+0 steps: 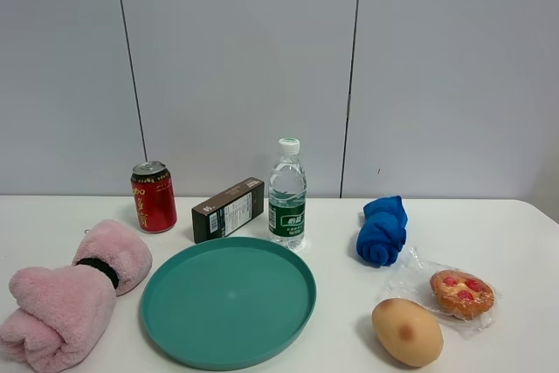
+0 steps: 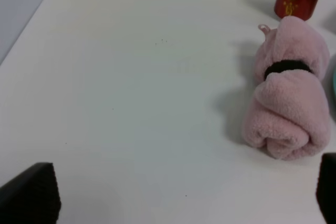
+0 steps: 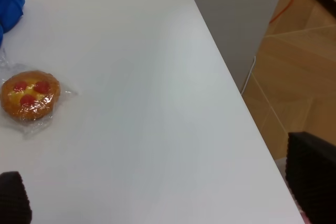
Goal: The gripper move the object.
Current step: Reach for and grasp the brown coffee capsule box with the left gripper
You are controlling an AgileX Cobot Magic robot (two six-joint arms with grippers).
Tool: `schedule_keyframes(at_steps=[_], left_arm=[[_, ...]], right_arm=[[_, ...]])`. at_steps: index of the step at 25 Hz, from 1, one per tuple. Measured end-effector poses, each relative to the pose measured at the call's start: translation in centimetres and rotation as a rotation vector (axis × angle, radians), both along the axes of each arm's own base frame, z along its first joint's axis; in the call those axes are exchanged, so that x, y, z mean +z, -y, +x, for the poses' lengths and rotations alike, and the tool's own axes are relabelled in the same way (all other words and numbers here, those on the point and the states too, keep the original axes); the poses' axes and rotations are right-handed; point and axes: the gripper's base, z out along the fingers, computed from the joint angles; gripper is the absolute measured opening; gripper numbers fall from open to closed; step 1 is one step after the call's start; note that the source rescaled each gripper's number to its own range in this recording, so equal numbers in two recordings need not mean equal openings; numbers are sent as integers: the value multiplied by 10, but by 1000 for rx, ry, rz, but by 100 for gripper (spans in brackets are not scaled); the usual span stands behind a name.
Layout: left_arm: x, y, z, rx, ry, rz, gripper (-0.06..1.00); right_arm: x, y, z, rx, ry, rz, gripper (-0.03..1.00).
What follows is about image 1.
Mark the brown rectangular carton box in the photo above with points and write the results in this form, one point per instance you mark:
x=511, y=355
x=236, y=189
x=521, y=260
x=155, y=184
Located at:
x=223, y=214

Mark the clear water bottle green label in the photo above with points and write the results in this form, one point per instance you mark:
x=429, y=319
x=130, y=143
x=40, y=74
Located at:
x=287, y=196

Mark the blue rolled cloth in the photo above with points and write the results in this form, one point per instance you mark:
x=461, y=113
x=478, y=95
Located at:
x=383, y=234

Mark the red soda can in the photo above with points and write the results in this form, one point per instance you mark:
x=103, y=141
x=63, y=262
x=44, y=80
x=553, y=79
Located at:
x=154, y=196

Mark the teal round plastic plate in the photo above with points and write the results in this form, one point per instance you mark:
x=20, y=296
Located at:
x=228, y=304

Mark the beige egg-shaped bread bun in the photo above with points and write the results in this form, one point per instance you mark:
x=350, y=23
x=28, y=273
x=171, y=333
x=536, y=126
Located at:
x=408, y=332

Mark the wrapped cherry pastry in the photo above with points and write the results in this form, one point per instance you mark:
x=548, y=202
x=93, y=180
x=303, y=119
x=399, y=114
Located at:
x=460, y=300

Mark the pink fluffy rolled towel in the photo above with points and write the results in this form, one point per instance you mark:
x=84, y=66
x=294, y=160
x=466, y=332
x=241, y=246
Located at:
x=63, y=312

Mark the black hair tie band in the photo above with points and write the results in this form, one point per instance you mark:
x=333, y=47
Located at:
x=101, y=266

